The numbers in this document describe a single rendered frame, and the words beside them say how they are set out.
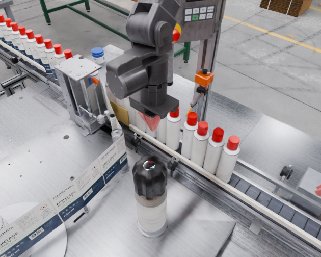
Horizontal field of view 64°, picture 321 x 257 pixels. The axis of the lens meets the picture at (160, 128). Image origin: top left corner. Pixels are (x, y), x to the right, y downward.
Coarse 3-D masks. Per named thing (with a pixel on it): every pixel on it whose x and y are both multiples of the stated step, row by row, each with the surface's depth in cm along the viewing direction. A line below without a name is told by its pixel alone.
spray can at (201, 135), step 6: (198, 126) 80; (204, 126) 79; (198, 132) 81; (204, 132) 80; (198, 138) 82; (204, 138) 81; (192, 144) 87; (198, 144) 83; (204, 144) 83; (192, 150) 88; (198, 150) 85; (204, 150) 86; (192, 156) 90; (198, 156) 87; (204, 156) 89; (198, 162) 90
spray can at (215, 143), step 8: (216, 128) 79; (216, 136) 78; (208, 144) 81; (216, 144) 79; (208, 152) 83; (216, 152) 81; (208, 160) 85; (216, 160) 84; (208, 168) 88; (216, 168) 88
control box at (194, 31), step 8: (184, 0) 65; (208, 0) 67; (216, 0) 68; (216, 8) 69; (176, 16) 68; (176, 24) 69; (184, 24) 70; (192, 24) 71; (200, 24) 71; (208, 24) 72; (184, 32) 72; (192, 32) 72; (200, 32) 73; (208, 32) 74; (184, 40) 74; (192, 40) 74
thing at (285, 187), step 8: (240, 160) 86; (248, 168) 84; (256, 168) 83; (264, 176) 81; (280, 184) 79; (288, 192) 79; (296, 192) 77; (304, 200) 76; (312, 200) 75; (320, 208) 74
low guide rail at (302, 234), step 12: (144, 132) 101; (156, 144) 98; (180, 156) 93; (216, 180) 86; (240, 192) 82; (252, 204) 81; (276, 216) 77; (288, 228) 76; (300, 228) 74; (312, 240) 72
